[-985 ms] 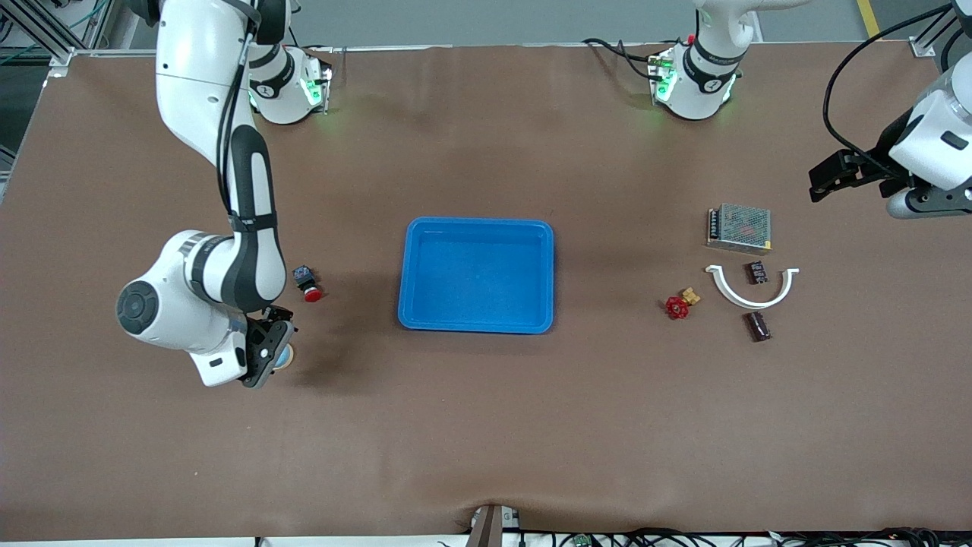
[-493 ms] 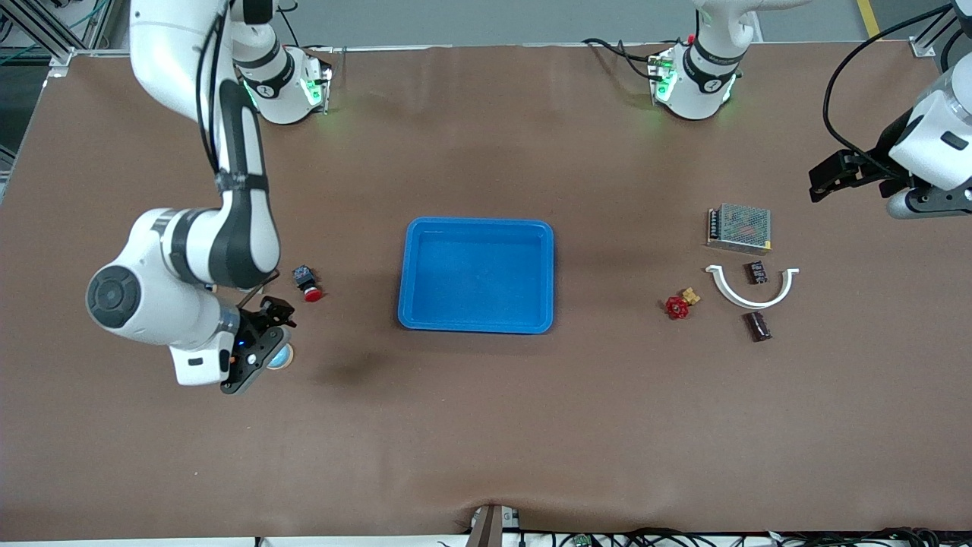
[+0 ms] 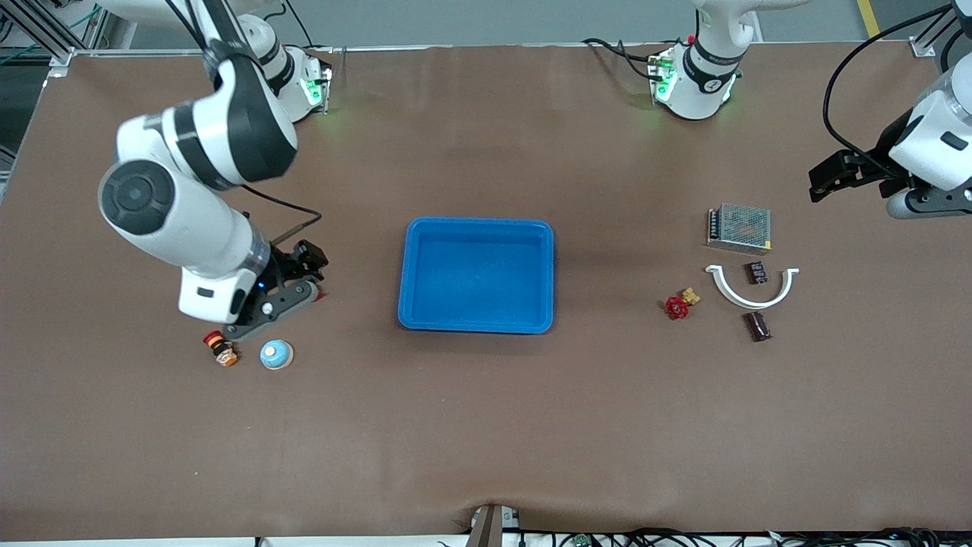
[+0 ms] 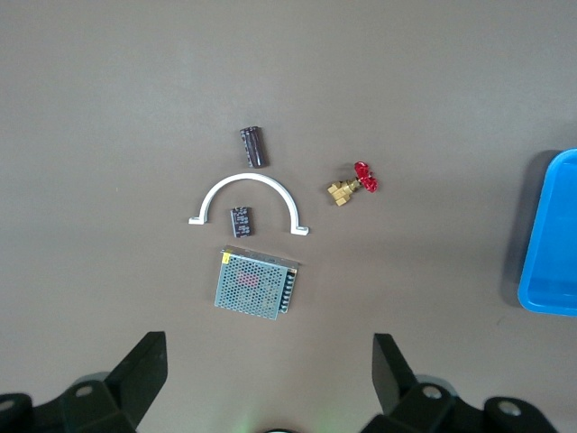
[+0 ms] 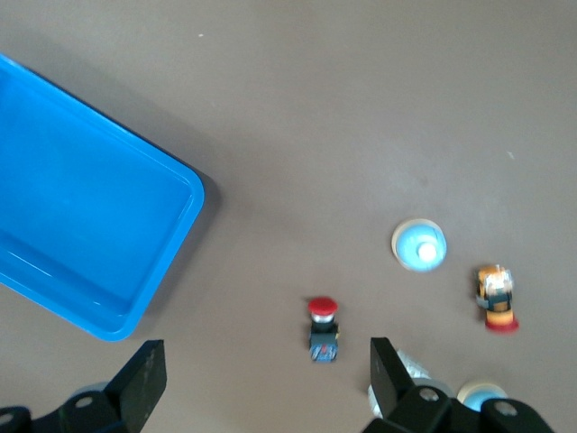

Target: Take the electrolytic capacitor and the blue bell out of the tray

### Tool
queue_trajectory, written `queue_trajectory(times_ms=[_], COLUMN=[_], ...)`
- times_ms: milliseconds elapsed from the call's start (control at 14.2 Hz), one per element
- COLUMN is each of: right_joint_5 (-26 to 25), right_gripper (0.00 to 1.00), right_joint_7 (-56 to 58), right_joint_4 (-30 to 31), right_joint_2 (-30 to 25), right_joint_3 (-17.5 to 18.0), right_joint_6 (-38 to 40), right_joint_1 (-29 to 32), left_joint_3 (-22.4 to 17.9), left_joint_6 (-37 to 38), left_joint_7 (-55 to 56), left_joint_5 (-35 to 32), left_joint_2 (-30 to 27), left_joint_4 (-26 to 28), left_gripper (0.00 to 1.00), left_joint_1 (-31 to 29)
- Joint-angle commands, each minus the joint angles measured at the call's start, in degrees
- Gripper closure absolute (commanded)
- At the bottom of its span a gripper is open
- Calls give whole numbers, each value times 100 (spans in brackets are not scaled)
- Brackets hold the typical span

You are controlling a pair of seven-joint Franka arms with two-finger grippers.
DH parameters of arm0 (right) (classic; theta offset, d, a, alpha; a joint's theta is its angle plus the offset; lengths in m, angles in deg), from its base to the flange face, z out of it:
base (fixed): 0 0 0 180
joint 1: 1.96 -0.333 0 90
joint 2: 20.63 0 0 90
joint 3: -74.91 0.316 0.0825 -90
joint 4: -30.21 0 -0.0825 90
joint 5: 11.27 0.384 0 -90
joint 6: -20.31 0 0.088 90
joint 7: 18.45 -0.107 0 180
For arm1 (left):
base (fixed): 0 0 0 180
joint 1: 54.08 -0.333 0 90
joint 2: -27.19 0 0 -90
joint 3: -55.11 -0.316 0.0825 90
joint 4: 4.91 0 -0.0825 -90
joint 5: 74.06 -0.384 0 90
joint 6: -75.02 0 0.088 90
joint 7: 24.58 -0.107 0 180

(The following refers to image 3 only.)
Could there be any scratched light blue call bell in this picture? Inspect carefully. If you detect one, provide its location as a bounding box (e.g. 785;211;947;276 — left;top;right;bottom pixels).
260;339;295;372

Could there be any red orange striped push button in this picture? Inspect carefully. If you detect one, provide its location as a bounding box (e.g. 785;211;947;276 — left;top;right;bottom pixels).
203;330;239;368

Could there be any metal mesh power supply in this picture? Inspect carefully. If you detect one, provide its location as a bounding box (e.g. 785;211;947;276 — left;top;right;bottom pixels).
705;202;772;256

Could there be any white curved plastic clip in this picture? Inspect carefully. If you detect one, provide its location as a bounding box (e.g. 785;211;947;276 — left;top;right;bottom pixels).
705;264;800;310

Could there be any blue plastic tray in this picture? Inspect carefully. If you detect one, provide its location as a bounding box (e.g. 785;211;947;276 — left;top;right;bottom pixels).
398;217;555;335

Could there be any brass valve red handwheel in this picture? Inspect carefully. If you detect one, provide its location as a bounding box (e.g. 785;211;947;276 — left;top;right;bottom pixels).
666;287;701;321

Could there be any black camera cable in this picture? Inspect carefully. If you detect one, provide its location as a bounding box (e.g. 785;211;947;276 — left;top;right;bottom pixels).
824;0;972;172
163;0;323;245

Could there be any aluminium frame profile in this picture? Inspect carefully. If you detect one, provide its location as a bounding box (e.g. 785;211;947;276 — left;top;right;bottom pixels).
911;0;972;58
0;0;103;65

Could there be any black base cable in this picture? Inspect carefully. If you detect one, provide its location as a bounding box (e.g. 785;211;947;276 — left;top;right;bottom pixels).
583;36;658;81

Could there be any metal clamp bracket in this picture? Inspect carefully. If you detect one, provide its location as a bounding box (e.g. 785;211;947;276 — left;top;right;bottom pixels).
469;504;521;547

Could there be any black cable bundle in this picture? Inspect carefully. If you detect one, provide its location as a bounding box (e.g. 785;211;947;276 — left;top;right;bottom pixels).
524;526;972;547

